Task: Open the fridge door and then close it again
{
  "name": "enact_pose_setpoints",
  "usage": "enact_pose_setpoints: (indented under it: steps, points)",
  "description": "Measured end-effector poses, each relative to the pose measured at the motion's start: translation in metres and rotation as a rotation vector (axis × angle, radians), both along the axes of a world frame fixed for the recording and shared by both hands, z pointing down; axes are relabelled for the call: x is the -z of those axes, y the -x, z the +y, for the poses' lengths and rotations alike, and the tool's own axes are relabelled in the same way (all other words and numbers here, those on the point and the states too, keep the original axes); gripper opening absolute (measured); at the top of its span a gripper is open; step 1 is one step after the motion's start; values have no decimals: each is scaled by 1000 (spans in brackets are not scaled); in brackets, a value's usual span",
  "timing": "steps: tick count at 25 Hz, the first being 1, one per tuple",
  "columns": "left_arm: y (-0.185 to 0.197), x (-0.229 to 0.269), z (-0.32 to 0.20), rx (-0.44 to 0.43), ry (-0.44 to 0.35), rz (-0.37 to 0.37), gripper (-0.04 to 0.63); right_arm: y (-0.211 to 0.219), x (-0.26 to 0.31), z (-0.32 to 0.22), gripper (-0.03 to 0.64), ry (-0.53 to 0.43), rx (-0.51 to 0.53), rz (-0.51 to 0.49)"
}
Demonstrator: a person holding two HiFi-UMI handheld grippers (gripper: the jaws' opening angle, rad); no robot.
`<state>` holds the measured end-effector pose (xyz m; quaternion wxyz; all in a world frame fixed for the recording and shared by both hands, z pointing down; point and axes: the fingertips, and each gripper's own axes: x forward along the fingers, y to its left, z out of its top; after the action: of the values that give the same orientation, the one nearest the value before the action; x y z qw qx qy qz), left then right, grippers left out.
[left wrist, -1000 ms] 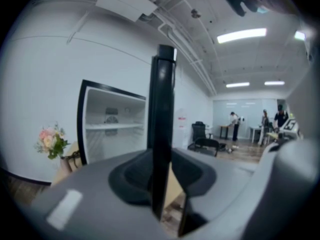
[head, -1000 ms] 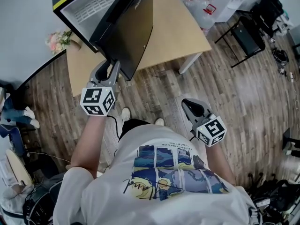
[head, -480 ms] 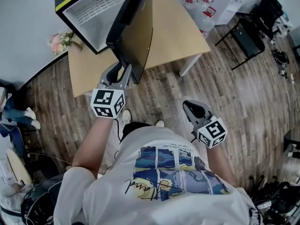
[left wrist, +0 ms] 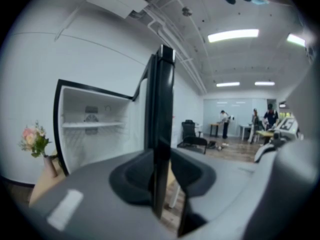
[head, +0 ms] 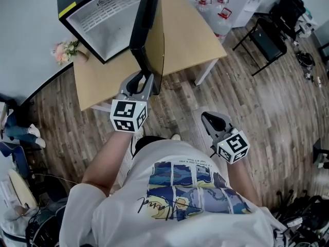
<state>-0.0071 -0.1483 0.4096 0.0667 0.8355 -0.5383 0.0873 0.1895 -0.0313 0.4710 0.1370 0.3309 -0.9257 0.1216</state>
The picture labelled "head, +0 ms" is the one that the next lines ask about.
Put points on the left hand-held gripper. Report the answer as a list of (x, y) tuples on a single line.
[(128, 114)]

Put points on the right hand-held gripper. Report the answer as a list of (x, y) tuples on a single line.
[(234, 147)]

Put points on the person's left forearm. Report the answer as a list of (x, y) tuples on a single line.
[(110, 161)]

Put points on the person's right forearm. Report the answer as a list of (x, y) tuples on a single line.
[(241, 181)]

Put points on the black mini fridge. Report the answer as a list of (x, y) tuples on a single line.
[(108, 24)]

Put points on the person's right white shoe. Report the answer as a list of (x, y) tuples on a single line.
[(176, 137)]

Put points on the person's white shoe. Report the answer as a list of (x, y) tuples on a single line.
[(138, 135), (176, 137)]

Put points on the person's left white shoe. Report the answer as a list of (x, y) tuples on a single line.
[(138, 135)]

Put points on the light wooden table white legs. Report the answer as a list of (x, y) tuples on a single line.
[(190, 40)]

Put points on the pink flower bouquet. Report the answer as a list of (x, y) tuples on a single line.
[(63, 51)]

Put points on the black folding chair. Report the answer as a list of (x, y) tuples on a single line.
[(267, 45)]

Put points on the black metal stand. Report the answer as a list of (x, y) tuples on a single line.
[(318, 145)]

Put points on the clear water jug red cap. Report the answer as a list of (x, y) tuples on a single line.
[(221, 22), (204, 1), (220, 0)]

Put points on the white printed t-shirt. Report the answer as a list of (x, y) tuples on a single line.
[(180, 230)]

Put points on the white water dispenser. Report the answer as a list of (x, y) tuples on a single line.
[(244, 4)]

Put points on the black office chair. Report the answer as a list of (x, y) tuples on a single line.
[(288, 9), (10, 102)]

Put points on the white storage boxes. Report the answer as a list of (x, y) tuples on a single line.
[(308, 24)]

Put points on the blue chair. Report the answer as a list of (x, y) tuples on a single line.
[(18, 156)]

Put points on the beige wooden side table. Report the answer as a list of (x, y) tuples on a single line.
[(21, 186)]

